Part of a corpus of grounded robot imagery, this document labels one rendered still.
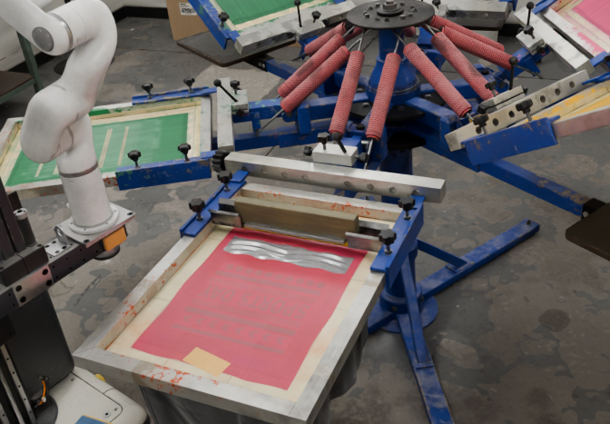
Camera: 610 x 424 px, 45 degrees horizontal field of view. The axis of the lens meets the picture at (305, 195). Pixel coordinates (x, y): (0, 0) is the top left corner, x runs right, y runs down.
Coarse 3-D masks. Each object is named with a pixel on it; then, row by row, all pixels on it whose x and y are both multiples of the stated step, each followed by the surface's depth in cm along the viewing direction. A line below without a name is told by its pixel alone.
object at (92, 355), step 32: (256, 192) 221; (288, 192) 217; (160, 288) 190; (128, 320) 179; (352, 320) 167; (96, 352) 167; (160, 384) 159; (192, 384) 156; (224, 384) 155; (320, 384) 152; (256, 416) 150; (288, 416) 146
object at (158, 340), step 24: (264, 240) 204; (288, 240) 203; (216, 264) 197; (240, 264) 196; (264, 264) 194; (192, 288) 189; (168, 312) 182; (144, 336) 175; (168, 336) 174; (192, 336) 173
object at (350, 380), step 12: (360, 336) 197; (360, 348) 199; (348, 360) 189; (360, 360) 202; (348, 372) 190; (336, 384) 187; (348, 384) 192; (336, 396) 189; (324, 408) 178; (324, 420) 179
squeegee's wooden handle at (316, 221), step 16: (240, 208) 204; (256, 208) 201; (272, 208) 199; (288, 208) 197; (304, 208) 196; (272, 224) 202; (288, 224) 200; (304, 224) 197; (320, 224) 195; (336, 224) 193; (352, 224) 190
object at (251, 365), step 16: (304, 240) 202; (352, 256) 194; (288, 272) 190; (304, 272) 190; (320, 272) 189; (352, 272) 188; (336, 288) 183; (320, 304) 179; (336, 304) 178; (304, 320) 174; (320, 320) 174; (304, 336) 170; (224, 352) 168; (240, 352) 167; (256, 352) 167; (288, 352) 166; (304, 352) 165; (240, 368) 163; (256, 368) 163; (272, 368) 162; (288, 368) 162; (272, 384) 158; (288, 384) 158
